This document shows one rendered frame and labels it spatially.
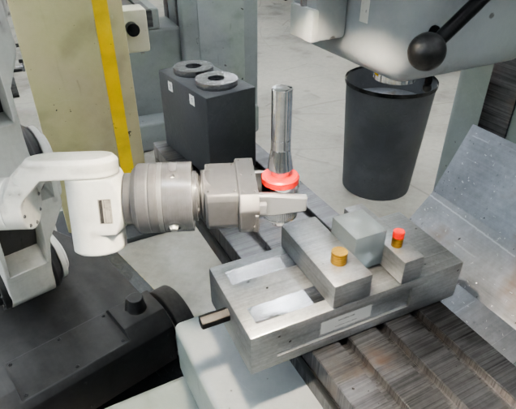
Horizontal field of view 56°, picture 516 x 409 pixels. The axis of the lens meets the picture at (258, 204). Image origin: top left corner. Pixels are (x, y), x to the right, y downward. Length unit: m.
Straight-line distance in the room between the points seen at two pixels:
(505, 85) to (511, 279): 0.33
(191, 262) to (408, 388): 1.71
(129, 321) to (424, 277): 0.72
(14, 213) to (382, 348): 0.51
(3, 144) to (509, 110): 0.89
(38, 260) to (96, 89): 1.20
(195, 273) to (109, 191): 1.66
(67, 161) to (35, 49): 1.62
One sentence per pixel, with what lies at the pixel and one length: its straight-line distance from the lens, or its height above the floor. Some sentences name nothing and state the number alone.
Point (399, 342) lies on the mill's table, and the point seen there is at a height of 0.92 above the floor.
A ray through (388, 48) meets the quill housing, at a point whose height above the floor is 1.35.
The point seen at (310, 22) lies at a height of 1.36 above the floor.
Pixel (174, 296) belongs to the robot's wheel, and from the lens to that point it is 1.26.
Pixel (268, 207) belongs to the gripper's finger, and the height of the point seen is 1.13.
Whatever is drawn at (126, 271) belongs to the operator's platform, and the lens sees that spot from 1.67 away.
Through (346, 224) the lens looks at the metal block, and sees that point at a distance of 0.70.
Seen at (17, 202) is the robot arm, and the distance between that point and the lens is 0.63.
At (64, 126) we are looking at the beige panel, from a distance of 2.31.
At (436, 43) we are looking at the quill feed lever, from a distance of 0.41.
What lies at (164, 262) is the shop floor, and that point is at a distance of 2.31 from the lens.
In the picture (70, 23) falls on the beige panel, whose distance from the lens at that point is 2.19.
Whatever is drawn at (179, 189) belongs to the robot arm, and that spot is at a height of 1.17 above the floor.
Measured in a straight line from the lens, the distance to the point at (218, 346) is 0.81.
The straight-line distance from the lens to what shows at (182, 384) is 0.93.
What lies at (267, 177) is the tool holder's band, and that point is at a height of 1.16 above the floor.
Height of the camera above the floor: 1.46
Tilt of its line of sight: 33 degrees down
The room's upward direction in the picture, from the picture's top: straight up
